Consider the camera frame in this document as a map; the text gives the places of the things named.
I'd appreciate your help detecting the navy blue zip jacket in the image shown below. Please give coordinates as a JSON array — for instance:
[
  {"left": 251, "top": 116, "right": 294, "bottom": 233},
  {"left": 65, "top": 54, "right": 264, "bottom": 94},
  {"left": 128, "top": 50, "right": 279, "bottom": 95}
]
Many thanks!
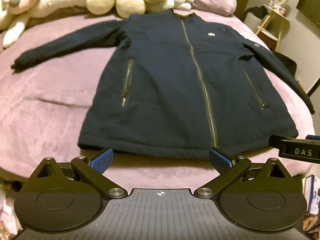
[{"left": 12, "top": 10, "right": 314, "bottom": 159}]

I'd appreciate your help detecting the white flower bouquet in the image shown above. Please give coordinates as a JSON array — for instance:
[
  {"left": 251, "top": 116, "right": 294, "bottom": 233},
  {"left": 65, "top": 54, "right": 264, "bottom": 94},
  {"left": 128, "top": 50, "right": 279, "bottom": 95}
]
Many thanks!
[{"left": 268, "top": 0, "right": 288, "bottom": 16}]

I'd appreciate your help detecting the dark wall television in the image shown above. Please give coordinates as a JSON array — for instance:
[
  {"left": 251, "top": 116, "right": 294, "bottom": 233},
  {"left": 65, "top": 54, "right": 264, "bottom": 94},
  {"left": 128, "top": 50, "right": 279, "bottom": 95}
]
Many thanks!
[{"left": 296, "top": 0, "right": 320, "bottom": 25}]

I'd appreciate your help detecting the pink white plush toy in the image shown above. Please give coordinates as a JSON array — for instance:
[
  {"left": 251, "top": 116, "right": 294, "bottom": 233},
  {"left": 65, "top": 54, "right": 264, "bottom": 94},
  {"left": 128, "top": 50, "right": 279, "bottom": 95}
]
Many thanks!
[{"left": 1, "top": 0, "right": 87, "bottom": 49}]

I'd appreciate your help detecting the yellow side table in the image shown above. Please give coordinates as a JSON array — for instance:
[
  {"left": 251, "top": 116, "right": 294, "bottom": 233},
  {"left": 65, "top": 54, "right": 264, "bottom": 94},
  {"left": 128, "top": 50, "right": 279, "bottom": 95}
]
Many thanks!
[{"left": 255, "top": 5, "right": 290, "bottom": 51}]

